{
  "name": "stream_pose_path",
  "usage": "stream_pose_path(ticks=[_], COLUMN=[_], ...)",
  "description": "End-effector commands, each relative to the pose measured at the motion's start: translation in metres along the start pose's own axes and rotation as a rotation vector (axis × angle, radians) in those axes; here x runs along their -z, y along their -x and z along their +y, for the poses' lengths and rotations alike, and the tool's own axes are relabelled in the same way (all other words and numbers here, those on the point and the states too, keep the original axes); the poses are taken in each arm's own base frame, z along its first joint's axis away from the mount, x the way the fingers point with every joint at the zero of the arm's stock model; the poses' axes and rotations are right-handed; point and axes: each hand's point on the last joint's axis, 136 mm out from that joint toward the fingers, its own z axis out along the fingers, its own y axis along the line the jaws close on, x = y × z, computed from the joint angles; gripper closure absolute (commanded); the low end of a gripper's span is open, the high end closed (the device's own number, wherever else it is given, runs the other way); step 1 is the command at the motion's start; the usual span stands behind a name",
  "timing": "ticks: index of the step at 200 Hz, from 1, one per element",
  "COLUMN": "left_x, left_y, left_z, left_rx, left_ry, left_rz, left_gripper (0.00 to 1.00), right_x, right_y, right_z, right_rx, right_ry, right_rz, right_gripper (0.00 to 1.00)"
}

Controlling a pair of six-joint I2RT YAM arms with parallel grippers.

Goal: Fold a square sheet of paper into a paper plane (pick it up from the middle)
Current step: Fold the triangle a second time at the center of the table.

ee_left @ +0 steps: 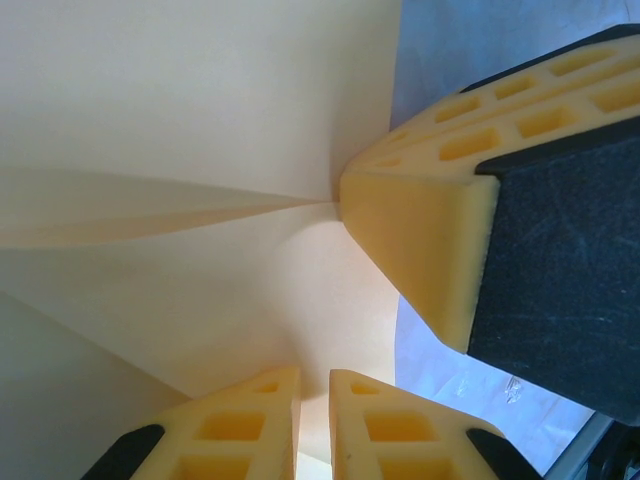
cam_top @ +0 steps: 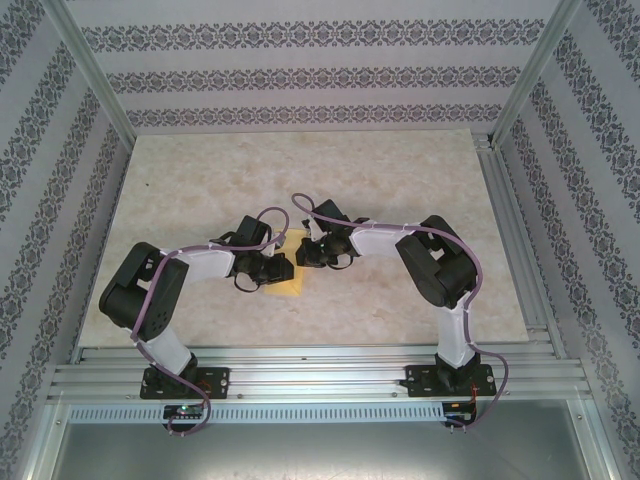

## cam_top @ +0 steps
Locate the yellow paper sheet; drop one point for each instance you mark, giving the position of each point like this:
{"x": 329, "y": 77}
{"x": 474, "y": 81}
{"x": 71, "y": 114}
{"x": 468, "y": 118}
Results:
{"x": 290, "y": 289}

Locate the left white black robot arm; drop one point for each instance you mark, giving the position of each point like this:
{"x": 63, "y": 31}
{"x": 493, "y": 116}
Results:
{"x": 145, "y": 300}

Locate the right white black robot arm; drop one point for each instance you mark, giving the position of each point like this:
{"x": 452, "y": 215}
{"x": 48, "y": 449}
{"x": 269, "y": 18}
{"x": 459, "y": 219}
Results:
{"x": 440, "y": 270}

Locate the grey metal sheet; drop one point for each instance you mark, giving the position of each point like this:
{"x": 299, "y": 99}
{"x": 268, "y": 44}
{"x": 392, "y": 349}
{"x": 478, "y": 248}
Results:
{"x": 320, "y": 455}

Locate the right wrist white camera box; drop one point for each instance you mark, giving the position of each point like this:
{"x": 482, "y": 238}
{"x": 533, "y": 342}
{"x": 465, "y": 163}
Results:
{"x": 309, "y": 229}

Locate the long aluminium mounting rail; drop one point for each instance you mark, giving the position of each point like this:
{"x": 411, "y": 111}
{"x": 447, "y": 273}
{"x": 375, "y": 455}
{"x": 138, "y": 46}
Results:
{"x": 320, "y": 375}

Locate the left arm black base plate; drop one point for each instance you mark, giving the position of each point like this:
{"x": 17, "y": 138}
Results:
{"x": 217, "y": 382}

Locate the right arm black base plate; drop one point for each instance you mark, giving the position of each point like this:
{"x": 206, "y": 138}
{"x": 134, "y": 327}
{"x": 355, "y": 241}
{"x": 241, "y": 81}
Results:
{"x": 420, "y": 380}

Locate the aluminium side rail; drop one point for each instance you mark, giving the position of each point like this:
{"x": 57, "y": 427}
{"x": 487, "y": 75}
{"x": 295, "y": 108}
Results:
{"x": 495, "y": 165}

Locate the aluminium frame post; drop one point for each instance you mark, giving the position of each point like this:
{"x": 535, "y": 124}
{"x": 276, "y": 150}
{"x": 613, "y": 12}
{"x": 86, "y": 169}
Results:
{"x": 536, "y": 70}
{"x": 94, "y": 70}

